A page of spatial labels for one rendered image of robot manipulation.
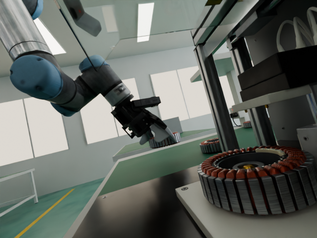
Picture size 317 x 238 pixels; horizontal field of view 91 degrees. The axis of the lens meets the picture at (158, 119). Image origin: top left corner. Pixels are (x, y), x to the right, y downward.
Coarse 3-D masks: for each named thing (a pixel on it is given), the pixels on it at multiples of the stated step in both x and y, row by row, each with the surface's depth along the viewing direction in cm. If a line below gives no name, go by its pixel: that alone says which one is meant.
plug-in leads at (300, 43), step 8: (312, 8) 21; (312, 16) 19; (296, 24) 21; (304, 24) 23; (312, 24) 19; (280, 32) 24; (296, 32) 21; (304, 32) 23; (312, 32) 23; (296, 40) 21; (312, 40) 23; (280, 48) 23; (296, 48) 21
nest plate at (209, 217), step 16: (176, 192) 23; (192, 192) 21; (192, 208) 17; (208, 208) 16; (304, 208) 13; (208, 224) 14; (224, 224) 13; (240, 224) 13; (256, 224) 12; (272, 224) 12; (288, 224) 12; (304, 224) 11
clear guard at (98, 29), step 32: (64, 0) 14; (96, 0) 18; (128, 0) 22; (160, 0) 24; (192, 0) 25; (224, 0) 27; (96, 32) 22; (128, 32) 29; (160, 32) 31; (96, 64) 27
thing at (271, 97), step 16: (304, 48) 17; (256, 64) 19; (272, 64) 17; (288, 64) 16; (304, 64) 16; (240, 80) 22; (256, 80) 19; (272, 80) 17; (288, 80) 16; (304, 80) 16; (256, 96) 20; (272, 96) 16; (288, 96) 16
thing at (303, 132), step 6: (306, 126) 23; (312, 126) 22; (300, 132) 23; (306, 132) 22; (312, 132) 21; (300, 138) 23; (306, 138) 22; (312, 138) 22; (306, 144) 23; (312, 144) 22; (306, 150) 23; (312, 150) 22
